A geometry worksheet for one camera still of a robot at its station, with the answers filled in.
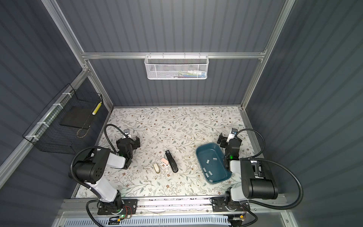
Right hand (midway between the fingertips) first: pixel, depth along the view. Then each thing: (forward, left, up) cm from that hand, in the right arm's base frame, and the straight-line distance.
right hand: (231, 135), depth 90 cm
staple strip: (-14, +16, -9) cm, 23 cm away
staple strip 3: (-19, +18, -8) cm, 28 cm away
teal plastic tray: (-8, +13, -15) cm, 21 cm away
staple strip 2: (-11, +10, -10) cm, 18 cm away
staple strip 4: (-23, +17, -8) cm, 29 cm away
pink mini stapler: (-15, +42, -6) cm, 46 cm away
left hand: (+1, +69, -3) cm, 69 cm away
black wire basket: (-7, +94, +21) cm, 96 cm away
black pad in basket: (0, +87, +21) cm, 90 cm away
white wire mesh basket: (+66, +38, +12) cm, 77 cm away
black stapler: (-15, +38, -6) cm, 42 cm away
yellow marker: (+6, +81, +20) cm, 84 cm away
